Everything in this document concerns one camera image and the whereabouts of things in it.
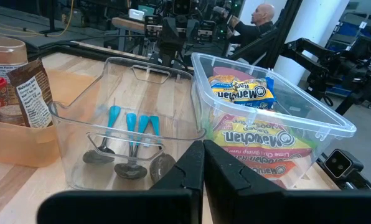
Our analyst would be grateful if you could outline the blue storage rack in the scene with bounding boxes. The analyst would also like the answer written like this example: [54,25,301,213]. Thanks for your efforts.
[325,11,371,54]

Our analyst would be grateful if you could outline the black table-level camera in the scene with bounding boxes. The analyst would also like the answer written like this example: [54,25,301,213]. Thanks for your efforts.
[323,148,371,191]

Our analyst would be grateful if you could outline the orange transparent tray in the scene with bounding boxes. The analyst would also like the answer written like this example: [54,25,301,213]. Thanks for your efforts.
[0,68,99,169]

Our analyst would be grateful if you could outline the small white box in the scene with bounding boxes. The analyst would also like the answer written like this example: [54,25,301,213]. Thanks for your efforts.
[128,8,145,21]

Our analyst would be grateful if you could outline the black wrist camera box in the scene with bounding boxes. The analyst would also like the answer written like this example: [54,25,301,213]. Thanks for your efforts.
[172,0,193,16]

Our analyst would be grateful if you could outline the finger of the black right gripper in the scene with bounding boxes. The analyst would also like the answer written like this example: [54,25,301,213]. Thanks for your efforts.
[169,17,182,67]
[158,17,171,67]

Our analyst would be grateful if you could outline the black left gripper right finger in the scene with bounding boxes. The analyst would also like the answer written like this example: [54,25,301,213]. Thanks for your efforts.
[203,139,371,224]

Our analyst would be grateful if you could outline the green ramen packet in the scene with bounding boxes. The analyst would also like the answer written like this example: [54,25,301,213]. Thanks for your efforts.
[210,113,317,163]

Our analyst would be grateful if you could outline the small glass spice bottle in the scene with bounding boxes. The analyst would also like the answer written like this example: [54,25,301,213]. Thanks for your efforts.
[0,104,26,127]

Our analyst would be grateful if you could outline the blue ramen packet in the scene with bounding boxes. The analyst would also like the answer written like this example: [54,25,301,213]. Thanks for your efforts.
[207,74,277,110]

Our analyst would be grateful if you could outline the small clear plastic container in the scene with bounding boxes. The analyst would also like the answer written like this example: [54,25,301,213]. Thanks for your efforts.
[48,57,207,191]

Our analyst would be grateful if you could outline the person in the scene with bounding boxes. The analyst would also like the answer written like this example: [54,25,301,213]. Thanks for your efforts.
[221,2,276,47]

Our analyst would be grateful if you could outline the small orange snack packet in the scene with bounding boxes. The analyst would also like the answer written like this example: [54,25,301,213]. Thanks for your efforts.
[6,58,54,129]

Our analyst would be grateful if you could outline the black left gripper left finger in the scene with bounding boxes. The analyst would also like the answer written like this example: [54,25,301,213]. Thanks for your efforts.
[37,140,205,224]

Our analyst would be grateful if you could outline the white building column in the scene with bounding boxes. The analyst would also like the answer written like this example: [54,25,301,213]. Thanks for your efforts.
[272,0,350,86]

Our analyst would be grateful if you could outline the large clear plastic bin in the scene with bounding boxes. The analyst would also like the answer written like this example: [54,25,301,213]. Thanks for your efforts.
[190,52,357,190]

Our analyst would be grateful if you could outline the orange ramen packet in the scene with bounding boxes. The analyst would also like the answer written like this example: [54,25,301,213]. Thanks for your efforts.
[244,155,302,189]

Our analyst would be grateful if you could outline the yellow floor cable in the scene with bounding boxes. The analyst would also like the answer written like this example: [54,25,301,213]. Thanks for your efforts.
[0,0,76,39]

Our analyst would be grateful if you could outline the seasoning jar white lid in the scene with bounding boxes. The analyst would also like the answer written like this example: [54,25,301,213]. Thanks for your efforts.
[0,36,29,105]

